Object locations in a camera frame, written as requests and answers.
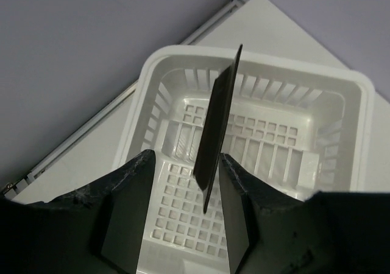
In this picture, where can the black square plate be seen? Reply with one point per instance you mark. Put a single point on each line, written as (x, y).
(214, 129)

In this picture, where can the white plastic dish rack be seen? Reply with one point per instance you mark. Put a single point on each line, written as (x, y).
(298, 126)

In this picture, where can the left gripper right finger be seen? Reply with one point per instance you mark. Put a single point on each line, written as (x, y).
(268, 231)

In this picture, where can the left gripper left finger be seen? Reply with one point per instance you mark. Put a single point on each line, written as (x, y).
(97, 228)

